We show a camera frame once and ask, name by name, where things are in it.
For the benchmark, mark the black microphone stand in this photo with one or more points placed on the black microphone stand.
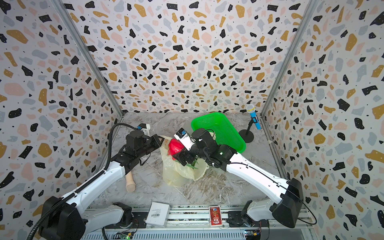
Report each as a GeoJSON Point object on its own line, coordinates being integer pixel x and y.
{"type": "Point", "coordinates": [246, 134]}

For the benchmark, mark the red dragon fruit toy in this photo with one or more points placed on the red dragon fruit toy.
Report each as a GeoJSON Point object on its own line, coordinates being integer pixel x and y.
{"type": "Point", "coordinates": [175, 147]}

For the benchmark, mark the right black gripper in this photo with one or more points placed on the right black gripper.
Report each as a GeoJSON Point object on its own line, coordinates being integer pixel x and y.
{"type": "Point", "coordinates": [186, 154]}

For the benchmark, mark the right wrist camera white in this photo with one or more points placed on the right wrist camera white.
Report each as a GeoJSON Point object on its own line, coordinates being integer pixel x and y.
{"type": "Point", "coordinates": [183, 136]}

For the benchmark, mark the wooden rolling pin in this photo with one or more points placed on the wooden rolling pin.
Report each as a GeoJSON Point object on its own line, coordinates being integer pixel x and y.
{"type": "Point", "coordinates": [130, 183]}

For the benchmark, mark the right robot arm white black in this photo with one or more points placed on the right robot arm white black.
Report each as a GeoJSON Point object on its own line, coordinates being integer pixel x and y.
{"type": "Point", "coordinates": [285, 198]}

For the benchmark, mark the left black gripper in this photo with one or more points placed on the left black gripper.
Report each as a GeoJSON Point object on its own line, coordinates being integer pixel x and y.
{"type": "Point", "coordinates": [156, 143]}

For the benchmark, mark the green plastic basket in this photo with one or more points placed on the green plastic basket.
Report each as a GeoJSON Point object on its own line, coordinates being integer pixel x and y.
{"type": "Point", "coordinates": [225, 132]}

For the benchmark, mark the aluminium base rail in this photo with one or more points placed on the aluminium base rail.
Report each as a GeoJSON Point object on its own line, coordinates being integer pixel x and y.
{"type": "Point", "coordinates": [193, 223]}

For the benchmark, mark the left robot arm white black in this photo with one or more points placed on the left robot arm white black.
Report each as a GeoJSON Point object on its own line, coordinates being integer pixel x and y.
{"type": "Point", "coordinates": [67, 218]}

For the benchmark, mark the white cardboard box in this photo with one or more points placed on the white cardboard box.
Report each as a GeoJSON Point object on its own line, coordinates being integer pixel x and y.
{"type": "Point", "coordinates": [158, 215]}

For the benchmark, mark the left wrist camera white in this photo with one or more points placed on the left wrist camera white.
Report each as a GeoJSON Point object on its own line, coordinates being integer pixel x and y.
{"type": "Point", "coordinates": [145, 128]}

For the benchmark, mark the red card pack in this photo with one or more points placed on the red card pack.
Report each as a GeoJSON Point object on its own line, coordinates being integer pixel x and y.
{"type": "Point", "coordinates": [215, 216]}

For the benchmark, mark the blue toy microphone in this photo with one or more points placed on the blue toy microphone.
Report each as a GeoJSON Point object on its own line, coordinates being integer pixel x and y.
{"type": "Point", "coordinates": [253, 113]}

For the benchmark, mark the cream plastic bag orange print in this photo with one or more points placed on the cream plastic bag orange print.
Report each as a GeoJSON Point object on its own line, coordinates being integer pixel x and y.
{"type": "Point", "coordinates": [174, 173]}

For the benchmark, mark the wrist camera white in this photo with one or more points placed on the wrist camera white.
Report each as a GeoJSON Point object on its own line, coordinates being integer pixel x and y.
{"type": "Point", "coordinates": [183, 136]}
{"type": "Point", "coordinates": [145, 128]}

